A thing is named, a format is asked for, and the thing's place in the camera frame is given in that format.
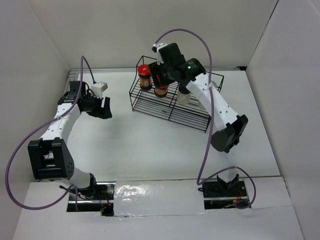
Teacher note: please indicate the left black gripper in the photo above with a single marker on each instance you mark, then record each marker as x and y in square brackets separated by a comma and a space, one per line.
[104, 113]

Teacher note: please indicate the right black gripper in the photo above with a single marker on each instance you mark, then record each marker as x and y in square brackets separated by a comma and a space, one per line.
[156, 69]

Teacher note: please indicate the red lid spice jar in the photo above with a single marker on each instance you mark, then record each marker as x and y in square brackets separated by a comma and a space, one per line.
[145, 78]
[161, 92]

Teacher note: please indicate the black lid white bottle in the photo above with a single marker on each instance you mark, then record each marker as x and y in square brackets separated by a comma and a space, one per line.
[183, 98]

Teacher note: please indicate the silver lid white bottle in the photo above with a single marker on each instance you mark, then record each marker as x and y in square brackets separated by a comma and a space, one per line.
[200, 105]

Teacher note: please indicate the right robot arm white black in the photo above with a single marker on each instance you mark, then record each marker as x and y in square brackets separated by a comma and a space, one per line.
[229, 124]

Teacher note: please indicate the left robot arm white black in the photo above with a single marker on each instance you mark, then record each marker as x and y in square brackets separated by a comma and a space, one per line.
[85, 182]

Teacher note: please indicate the white foil tape sheet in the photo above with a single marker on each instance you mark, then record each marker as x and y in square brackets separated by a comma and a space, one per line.
[157, 198]

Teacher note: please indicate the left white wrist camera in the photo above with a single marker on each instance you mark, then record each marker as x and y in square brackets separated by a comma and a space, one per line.
[98, 88]

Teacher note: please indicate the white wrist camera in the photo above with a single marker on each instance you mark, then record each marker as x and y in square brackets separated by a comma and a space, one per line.
[98, 88]
[156, 47]

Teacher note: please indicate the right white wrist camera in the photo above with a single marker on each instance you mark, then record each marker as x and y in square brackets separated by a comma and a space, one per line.
[156, 47]

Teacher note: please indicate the black wire rack basket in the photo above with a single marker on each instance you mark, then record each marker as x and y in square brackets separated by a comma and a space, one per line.
[167, 108]

